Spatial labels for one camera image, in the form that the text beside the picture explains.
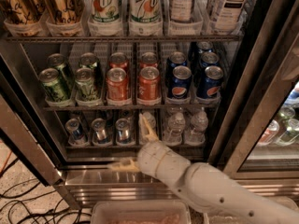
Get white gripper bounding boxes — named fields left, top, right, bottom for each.
left=107, top=114, right=191, bottom=188

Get redbull can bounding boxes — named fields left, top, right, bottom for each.
left=115, top=119, right=131, bottom=144
left=65, top=119, right=88, bottom=145
left=92, top=119, right=110, bottom=145

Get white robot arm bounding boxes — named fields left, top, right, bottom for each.
left=108, top=115, right=299, bottom=224

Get front right orange can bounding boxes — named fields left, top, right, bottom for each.
left=138, top=66, right=161, bottom=101

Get orange can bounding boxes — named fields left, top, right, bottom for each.
left=138, top=66, right=161, bottom=101
left=108, top=52, right=129, bottom=72
left=107, top=67, right=128, bottom=101
left=139, top=51, right=159, bottom=68

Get front left orange can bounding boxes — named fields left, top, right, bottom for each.
left=107, top=67, right=128, bottom=101

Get front right green can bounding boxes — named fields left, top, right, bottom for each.
left=75, top=68, right=99, bottom=101

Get green can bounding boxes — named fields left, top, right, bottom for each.
left=38, top=68, right=70, bottom=102
left=47, top=53, right=74, bottom=89
left=79, top=52, right=103, bottom=85
left=75, top=68, right=99, bottom=101

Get front left pepsi can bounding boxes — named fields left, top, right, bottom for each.
left=167, top=65, right=192, bottom=99

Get pepsi can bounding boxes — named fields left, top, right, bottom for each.
left=193, top=52, right=220, bottom=82
left=165, top=51, right=187, bottom=86
left=188, top=41, right=213, bottom=69
left=196, top=65, right=223, bottom=99
left=167, top=65, right=192, bottom=99

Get stainless steel fridge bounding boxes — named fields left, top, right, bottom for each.
left=1, top=0, right=299, bottom=208

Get rear right orange can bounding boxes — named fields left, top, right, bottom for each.
left=139, top=51, right=159, bottom=68

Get rear left orange can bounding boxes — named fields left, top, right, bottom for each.
left=108, top=52, right=129, bottom=72

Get front right pepsi can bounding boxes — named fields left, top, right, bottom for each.
left=196, top=65, right=223, bottom=99

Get rear left pepsi can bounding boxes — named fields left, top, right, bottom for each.
left=165, top=51, right=187, bottom=86

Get rear right green can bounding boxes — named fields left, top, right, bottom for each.
left=79, top=52, right=103, bottom=85

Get front left green can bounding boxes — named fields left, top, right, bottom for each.
left=38, top=68, right=70, bottom=102

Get middle right pepsi can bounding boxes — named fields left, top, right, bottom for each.
left=193, top=52, right=220, bottom=82

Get steel fridge door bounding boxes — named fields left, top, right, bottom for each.
left=0, top=75, right=64, bottom=187

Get rear left green can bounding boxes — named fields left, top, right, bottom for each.
left=47, top=53, right=74, bottom=89

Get rear right pepsi can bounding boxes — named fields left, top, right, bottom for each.
left=188, top=41, right=213, bottom=69

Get red white can right fridge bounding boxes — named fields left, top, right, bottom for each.
left=257, top=119, right=279, bottom=146

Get right 7up can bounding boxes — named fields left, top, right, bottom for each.
left=129, top=0, right=160, bottom=23

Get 7up can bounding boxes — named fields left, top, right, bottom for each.
left=129, top=0, right=160, bottom=23
left=89, top=0, right=121, bottom=23

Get left 7up can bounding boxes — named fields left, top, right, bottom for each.
left=89, top=0, right=121, bottom=23

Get green can right fridge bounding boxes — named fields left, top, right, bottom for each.
left=275, top=106, right=299, bottom=146

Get right brown lacroix can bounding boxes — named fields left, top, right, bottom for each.
left=44, top=0, right=84, bottom=25

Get brown lacroix can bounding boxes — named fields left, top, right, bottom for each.
left=44, top=0, right=84, bottom=25
left=0, top=0, right=45, bottom=25

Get left brown lacroix can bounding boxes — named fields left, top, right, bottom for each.
left=0, top=0, right=45, bottom=25

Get left water bottle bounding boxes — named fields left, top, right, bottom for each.
left=138, top=111, right=156, bottom=144

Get water bottle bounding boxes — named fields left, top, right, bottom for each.
left=138, top=111, right=156, bottom=144
left=184, top=111, right=208, bottom=146
left=164, top=112, right=186, bottom=147

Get middle water bottle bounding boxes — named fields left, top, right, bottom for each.
left=164, top=112, right=186, bottom=147

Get right water bottle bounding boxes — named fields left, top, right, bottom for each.
left=184, top=111, right=208, bottom=146

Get left clear plastic bin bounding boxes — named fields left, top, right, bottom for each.
left=91, top=200, right=192, bottom=224

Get clear plastic bin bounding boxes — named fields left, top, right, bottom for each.
left=91, top=200, right=192, bottom=224
left=204, top=196, right=299, bottom=224

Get right clear plastic bin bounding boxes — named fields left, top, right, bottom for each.
left=204, top=196, right=299, bottom=224

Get left tea bottle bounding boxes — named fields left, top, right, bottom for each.
left=169, top=0, right=195, bottom=23

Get tea bottle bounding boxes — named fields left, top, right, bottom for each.
left=208, top=0, right=246, bottom=31
left=169, top=0, right=195, bottom=23

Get right tea bottle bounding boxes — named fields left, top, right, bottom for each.
left=208, top=0, right=246, bottom=31

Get black floor cables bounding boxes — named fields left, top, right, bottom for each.
left=0, top=158, right=92, bottom=224

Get orange floor cable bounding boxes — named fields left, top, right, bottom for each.
left=0, top=151, right=13, bottom=175

